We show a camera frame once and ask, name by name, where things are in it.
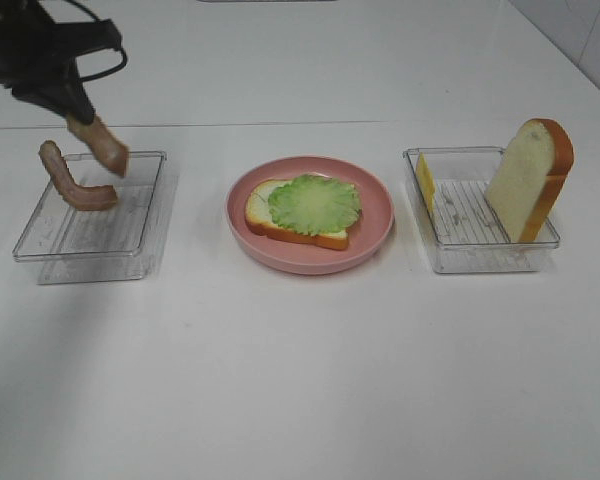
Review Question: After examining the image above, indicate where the upright bread slice right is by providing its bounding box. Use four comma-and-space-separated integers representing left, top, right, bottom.
485, 118, 574, 243

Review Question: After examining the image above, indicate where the green lettuce leaf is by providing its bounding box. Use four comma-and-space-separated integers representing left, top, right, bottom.
267, 174, 362, 236

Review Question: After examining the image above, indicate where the yellow cheese slice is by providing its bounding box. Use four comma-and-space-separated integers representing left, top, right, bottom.
415, 152, 436, 217

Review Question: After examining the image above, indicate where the pink round plate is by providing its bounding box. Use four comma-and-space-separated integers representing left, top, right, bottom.
225, 156, 394, 275

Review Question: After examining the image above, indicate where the bacon strip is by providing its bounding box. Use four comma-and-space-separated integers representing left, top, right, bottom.
66, 115, 129, 177
38, 140, 118, 211

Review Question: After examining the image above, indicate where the clear left plastic container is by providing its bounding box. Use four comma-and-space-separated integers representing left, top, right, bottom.
12, 151, 178, 285

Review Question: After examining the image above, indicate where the bread slice with orange crust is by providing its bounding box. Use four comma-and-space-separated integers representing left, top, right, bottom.
244, 179, 349, 251

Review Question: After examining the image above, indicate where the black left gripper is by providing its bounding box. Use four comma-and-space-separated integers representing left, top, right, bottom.
0, 1, 123, 125

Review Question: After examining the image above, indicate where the clear right plastic container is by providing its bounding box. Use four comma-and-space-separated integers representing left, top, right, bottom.
403, 146, 560, 274

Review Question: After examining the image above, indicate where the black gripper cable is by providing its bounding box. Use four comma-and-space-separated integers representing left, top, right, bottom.
64, 0, 129, 84

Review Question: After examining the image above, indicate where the clear plastic container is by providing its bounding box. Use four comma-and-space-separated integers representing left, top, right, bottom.
403, 146, 560, 274
12, 151, 178, 285

